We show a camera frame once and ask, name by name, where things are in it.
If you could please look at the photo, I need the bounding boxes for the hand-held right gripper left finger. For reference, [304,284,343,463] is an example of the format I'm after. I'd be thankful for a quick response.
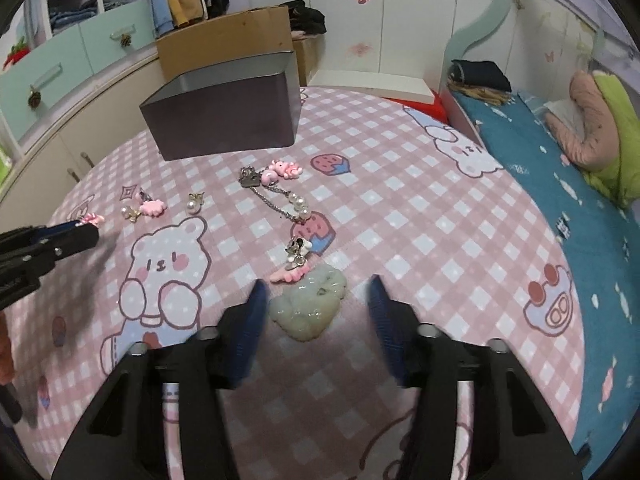
[51,279,271,480]

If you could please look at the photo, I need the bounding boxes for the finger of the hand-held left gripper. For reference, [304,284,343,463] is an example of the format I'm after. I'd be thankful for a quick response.
[0,222,100,308]

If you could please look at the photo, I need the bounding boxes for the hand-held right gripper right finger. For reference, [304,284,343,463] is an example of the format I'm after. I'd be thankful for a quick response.
[365,274,583,480]

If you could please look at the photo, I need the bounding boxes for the pink cloud hair clip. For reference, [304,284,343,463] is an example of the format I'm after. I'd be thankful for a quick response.
[139,187,166,217]

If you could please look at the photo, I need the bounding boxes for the pink wing silver charm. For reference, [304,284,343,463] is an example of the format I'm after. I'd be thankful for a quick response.
[270,237,317,284]

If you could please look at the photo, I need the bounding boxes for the pink bear charm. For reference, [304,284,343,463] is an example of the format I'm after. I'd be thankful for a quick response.
[260,160,304,184]

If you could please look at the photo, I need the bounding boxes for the dark metal tin box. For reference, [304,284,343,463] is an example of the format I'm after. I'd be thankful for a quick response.
[139,51,301,161]

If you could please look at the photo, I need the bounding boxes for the person's left hand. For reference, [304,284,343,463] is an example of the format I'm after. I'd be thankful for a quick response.
[0,310,14,386]

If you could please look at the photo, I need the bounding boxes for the white low cabinet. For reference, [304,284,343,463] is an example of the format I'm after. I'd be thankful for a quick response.
[0,50,162,216]

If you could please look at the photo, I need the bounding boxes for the pink checked bear tablecloth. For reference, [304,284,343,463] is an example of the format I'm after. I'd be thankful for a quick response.
[10,86,586,480]

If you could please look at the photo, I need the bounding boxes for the wide teal drawer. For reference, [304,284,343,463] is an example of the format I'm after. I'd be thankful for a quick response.
[0,24,96,145]

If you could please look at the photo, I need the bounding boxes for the red strawberry plush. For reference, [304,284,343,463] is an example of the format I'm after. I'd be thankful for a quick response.
[2,37,32,69]

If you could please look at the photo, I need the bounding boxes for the blue printed bedsheet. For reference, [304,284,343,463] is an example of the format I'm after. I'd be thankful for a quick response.
[452,89,640,476]

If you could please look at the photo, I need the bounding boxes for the narrow teal drawer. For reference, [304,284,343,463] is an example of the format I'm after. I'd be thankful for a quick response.
[80,0,162,64]

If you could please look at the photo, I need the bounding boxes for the folded dark blue jeans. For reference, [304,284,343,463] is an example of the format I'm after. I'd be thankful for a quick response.
[49,2,99,29]

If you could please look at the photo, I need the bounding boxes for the white board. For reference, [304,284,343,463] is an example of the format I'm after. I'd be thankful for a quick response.
[306,71,437,104]

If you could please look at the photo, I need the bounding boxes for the large cardboard box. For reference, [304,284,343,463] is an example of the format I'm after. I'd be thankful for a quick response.
[156,6,296,82]

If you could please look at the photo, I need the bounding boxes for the folded tan clothes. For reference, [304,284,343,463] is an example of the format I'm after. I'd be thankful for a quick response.
[446,79,514,107]

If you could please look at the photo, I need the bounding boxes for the folded black clothes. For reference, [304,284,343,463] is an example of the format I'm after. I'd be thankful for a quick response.
[449,59,512,93]

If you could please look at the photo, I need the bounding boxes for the small cardboard box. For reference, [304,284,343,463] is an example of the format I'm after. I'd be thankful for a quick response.
[291,35,321,89]

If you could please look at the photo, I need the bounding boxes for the green blanket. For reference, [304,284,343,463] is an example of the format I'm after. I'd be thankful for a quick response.
[584,72,640,209]

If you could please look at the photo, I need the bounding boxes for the black clothes pile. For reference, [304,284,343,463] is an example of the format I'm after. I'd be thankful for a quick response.
[287,0,328,38]

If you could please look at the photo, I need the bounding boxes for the teal bunk bed frame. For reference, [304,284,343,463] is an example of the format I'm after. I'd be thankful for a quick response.
[442,0,640,128]

